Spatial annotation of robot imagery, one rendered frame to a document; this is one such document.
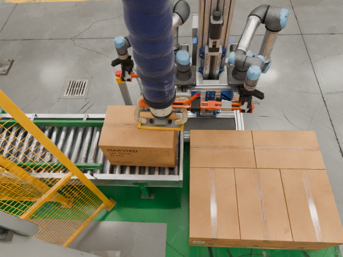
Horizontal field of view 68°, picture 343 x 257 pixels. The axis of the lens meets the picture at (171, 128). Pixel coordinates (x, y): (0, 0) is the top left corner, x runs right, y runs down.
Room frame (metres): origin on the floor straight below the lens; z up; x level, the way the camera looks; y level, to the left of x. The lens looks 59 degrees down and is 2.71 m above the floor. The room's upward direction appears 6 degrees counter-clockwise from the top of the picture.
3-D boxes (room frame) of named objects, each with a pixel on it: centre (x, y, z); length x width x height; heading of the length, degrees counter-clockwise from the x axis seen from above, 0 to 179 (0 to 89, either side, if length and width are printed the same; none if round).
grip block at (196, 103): (1.06, -0.19, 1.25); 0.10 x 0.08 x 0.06; 170
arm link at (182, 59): (1.56, -0.15, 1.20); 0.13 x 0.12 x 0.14; 34
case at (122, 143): (1.13, 0.27, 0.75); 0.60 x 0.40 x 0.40; 81
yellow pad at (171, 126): (1.01, 0.07, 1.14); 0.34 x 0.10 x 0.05; 80
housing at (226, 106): (1.02, -0.40, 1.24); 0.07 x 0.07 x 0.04; 80
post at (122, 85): (1.66, 0.42, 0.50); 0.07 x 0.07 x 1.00; 82
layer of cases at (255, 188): (0.70, -0.71, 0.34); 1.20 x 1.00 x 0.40; 82
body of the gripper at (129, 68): (1.41, 0.28, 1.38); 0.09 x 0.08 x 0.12; 80
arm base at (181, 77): (1.55, -0.16, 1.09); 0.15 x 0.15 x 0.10
